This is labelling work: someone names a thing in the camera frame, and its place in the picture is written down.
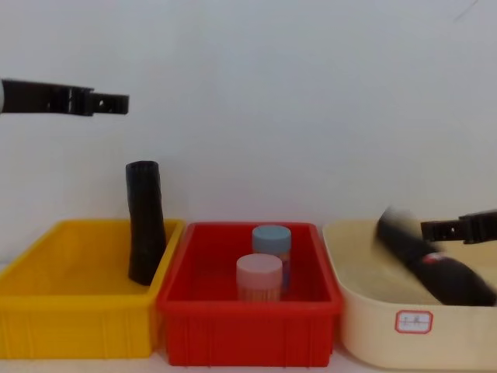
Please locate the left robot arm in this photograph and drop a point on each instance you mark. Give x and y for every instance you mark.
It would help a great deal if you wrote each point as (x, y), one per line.
(1, 97)

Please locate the black ribbed cylinder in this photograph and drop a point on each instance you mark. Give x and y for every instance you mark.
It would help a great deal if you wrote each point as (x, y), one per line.
(147, 225)

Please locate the black bottle with red label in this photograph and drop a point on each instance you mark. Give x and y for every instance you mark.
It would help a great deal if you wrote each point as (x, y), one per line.
(446, 276)

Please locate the red plastic bin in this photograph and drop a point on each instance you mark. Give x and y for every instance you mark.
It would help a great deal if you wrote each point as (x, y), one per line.
(217, 318)

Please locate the jar with pink lid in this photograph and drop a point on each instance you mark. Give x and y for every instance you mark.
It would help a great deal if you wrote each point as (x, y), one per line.
(259, 272)

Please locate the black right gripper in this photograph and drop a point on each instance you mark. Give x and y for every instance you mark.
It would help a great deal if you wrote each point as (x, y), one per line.
(487, 225)

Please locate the cream plastic bin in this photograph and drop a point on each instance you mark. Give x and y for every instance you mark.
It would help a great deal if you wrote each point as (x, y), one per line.
(369, 334)

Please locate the yellow plastic bin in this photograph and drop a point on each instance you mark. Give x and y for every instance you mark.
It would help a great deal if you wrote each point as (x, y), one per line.
(77, 272)

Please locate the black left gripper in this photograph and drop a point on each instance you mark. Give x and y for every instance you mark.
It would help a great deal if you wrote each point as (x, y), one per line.
(35, 96)

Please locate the jar with blue lid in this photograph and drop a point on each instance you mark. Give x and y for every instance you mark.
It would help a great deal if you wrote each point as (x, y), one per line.
(272, 238)

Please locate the white sticker with red border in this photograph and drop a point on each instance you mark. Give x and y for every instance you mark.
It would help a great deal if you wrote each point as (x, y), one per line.
(414, 321)

